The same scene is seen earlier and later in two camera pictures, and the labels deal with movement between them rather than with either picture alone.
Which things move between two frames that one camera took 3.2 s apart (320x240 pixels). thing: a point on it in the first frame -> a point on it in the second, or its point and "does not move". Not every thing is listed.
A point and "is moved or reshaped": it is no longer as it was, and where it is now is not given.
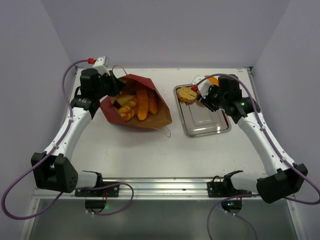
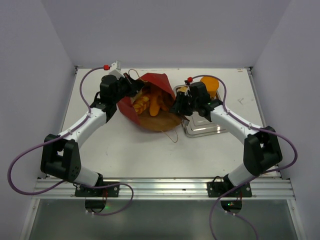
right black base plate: [220, 189] does not move
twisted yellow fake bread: [127, 111] -> [140, 106]
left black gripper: [117, 85] -> [134, 86]
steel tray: [199, 120] does not move
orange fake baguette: [152, 102] -> [165, 103]
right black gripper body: [207, 100] -> [181, 102]
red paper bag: [132, 83] is moved or reshaped
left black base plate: [111, 191] does not move
